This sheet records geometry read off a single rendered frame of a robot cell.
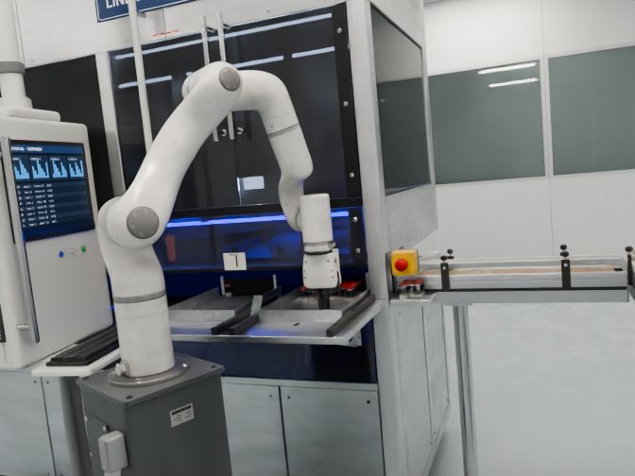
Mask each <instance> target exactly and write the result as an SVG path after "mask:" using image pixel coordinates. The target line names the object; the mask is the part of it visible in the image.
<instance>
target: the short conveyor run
mask: <svg viewBox="0 0 635 476"><path fill-rule="evenodd" d="M560 249H561V250H562V252H560V253H559V256H543V257H514V258H484V259H455V256H452V254H453V253H454V251H453V250H452V249H451V248H449V249H448V250H447V253H448V254H449V256H446V255H441V256H440V260H423V261H420V271H419V272H417V273H416V274H415V275H399V276H397V277H396V279H395V281H396V293H397V294H398V293H399V288H400V287H399V284H401V283H402V281H404V280H410V281H411V280H417V281H418V280H423V283H424V292H438V298H437V300H436V301H435V303H562V302H629V288H628V273H627V271H625V269H624V267H623V259H622V258H620V254H604V255H574V256H569V252H568V251H565V249H567V246H566V245H561V246H560Z"/></svg>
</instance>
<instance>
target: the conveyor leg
mask: <svg viewBox="0 0 635 476"><path fill-rule="evenodd" d="M472 305H473V303H444V306H453V316H454V330H455V357H456V371H457V385H458V398H459V413H460V427H461V441H462V454H463V468H464V476H479V469H478V454H477V440H476V426H475V411H474V396H473V381H472V354H471V338H470V324H469V309H468V306H472Z"/></svg>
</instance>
